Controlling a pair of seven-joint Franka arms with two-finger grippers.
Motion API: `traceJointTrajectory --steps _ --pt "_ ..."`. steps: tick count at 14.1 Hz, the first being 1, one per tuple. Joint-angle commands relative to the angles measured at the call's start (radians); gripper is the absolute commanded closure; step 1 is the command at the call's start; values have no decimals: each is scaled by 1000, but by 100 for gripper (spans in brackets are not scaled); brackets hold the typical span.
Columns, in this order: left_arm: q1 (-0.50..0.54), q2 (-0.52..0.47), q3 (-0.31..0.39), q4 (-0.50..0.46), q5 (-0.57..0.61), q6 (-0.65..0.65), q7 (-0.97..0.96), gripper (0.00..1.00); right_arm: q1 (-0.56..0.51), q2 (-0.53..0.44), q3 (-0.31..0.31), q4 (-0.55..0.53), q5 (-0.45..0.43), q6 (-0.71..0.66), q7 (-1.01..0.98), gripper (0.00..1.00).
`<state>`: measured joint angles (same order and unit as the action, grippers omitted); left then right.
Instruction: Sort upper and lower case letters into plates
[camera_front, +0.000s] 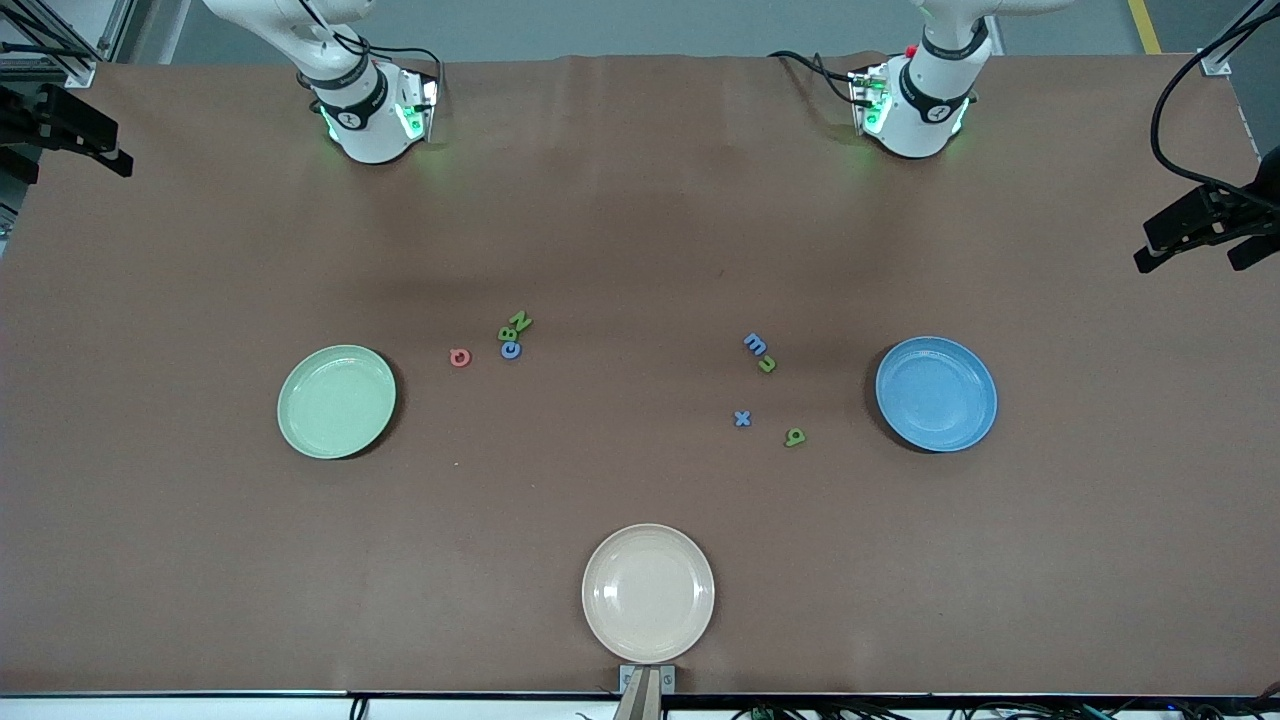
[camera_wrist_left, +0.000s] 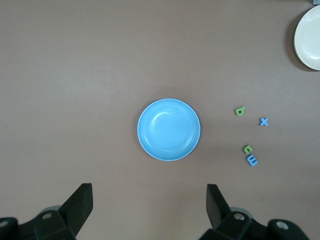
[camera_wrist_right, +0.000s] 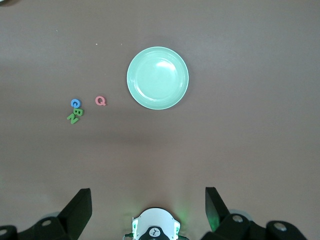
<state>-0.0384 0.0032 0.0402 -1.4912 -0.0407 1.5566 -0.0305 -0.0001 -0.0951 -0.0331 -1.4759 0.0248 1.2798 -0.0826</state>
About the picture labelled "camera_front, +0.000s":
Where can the white table edge rail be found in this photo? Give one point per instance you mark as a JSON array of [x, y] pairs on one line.
[[200, 710]]

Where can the blue foam letter C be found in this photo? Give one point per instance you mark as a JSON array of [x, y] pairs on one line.
[[510, 351]]

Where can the blue foam letter m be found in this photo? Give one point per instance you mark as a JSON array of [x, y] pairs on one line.
[[755, 344]]

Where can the brown table cover sheet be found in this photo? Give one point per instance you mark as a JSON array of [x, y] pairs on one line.
[[640, 250]]

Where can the green plate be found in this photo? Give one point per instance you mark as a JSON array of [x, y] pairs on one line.
[[335, 402]]

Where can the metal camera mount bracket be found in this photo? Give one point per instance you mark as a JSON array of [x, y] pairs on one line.
[[647, 690]]

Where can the beige plate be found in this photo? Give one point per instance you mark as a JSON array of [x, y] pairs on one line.
[[648, 593]]

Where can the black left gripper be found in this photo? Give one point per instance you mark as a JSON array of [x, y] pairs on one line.
[[1236, 208]]

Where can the red foam letter Q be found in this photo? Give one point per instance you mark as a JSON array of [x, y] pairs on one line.
[[460, 357]]

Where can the blue plate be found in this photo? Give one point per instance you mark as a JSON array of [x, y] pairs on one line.
[[936, 394]]

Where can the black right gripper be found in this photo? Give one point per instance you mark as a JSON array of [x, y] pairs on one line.
[[22, 112]]

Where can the aluminium frame profile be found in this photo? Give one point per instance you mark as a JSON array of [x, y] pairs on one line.
[[1216, 63], [80, 74]]

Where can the green foam letter q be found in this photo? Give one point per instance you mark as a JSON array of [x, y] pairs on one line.
[[795, 437]]

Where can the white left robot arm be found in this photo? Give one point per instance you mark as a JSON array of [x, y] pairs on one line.
[[925, 125]]

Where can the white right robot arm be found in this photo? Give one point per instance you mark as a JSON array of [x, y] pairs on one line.
[[365, 130]]

